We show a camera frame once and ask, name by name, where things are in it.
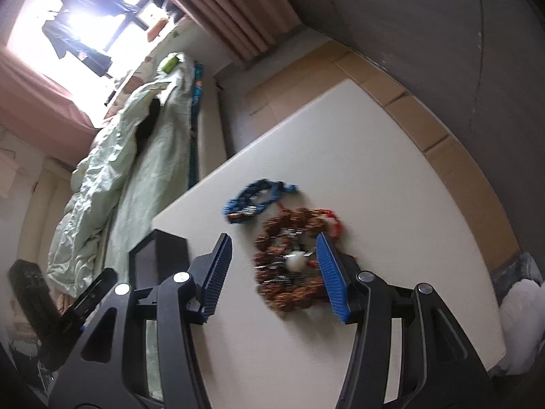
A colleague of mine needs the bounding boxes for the green bed sheet bed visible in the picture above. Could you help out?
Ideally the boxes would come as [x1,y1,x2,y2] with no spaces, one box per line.
[93,60,226,281]

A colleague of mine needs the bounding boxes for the green box on bed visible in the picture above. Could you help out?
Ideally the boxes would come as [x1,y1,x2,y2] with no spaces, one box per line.
[158,53,180,75]

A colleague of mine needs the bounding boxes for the black garment on bed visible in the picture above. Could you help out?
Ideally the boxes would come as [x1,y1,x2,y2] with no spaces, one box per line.
[136,97,161,144]

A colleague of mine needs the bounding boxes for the pink curtain right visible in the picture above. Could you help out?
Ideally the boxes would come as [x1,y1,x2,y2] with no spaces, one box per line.
[173,0,302,65]

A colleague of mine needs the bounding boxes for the blue bead bracelet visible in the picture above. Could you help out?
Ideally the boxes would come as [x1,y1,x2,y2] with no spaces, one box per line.
[221,177,299,226]

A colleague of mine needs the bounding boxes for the flattened cardboard sheet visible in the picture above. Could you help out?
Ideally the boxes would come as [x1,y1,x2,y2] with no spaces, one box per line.
[245,40,521,271]

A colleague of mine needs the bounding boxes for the pink curtain left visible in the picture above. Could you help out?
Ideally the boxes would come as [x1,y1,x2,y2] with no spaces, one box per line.
[1,46,98,166]

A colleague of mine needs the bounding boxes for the light green duvet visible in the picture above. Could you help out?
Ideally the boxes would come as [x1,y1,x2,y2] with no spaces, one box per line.
[45,52,197,299]

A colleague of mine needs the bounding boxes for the hanging dark clothes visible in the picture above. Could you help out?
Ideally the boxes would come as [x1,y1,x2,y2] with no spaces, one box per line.
[42,0,150,78]

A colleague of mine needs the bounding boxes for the pink curtain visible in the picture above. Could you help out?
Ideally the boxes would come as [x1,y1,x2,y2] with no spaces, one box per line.
[173,0,302,65]
[1,46,98,166]

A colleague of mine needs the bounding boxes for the white bag on floor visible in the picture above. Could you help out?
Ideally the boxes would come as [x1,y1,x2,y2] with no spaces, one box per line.
[498,279,544,376]

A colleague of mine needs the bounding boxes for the black jewelry box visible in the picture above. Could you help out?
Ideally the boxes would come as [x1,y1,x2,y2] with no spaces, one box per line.
[128,230,189,290]

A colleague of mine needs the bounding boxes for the brown rudraksha bead bracelet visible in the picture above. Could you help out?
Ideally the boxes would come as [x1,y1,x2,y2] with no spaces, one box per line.
[253,207,342,314]

